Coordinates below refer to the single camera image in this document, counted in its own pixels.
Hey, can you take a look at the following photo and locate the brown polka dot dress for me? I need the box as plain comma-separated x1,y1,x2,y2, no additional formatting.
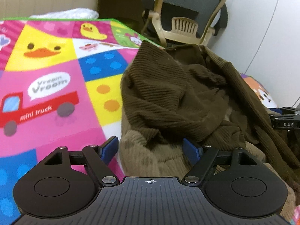
119,41,299,221

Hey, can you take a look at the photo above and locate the colourful cartoon play mat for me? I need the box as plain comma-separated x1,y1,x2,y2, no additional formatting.
1,20,299,224

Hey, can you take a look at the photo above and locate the white pillow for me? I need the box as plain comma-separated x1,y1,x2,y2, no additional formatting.
30,8,99,19

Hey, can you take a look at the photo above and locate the beige mesh office chair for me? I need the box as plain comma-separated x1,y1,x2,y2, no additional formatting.
141,0,228,47

